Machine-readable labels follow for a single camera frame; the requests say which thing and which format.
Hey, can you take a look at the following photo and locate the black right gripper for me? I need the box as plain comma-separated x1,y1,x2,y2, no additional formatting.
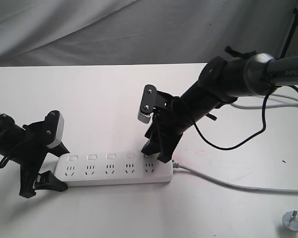
141,91,189,163

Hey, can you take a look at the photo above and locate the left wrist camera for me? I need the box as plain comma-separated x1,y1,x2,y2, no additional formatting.
44,110,65,149

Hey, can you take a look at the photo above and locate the black tripod stand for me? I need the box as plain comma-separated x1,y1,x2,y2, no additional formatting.
280,6,298,58

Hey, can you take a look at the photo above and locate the grey power cord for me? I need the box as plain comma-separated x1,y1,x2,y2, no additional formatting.
172,95,298,193

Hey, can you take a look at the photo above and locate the white three-pin plug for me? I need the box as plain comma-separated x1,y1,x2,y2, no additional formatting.
282,210,298,232

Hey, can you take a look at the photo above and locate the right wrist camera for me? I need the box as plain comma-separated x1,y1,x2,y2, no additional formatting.
138,84,157,124

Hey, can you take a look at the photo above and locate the white five-outlet power strip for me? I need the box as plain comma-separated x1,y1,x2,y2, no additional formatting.
54,151,173,187

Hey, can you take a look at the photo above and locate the grey backdrop cloth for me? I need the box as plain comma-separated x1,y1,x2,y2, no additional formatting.
0,0,298,66

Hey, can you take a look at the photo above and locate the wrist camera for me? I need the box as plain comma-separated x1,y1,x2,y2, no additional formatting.
44,110,65,149
138,84,157,124

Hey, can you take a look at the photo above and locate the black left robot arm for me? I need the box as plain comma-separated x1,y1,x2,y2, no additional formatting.
0,110,69,198

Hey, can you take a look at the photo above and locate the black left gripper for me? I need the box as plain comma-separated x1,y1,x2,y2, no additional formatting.
18,119,70,198

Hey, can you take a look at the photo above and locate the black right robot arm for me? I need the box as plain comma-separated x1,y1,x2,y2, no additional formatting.
138,47,298,163

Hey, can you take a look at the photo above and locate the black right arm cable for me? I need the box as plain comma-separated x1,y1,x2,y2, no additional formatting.
171,85,298,151

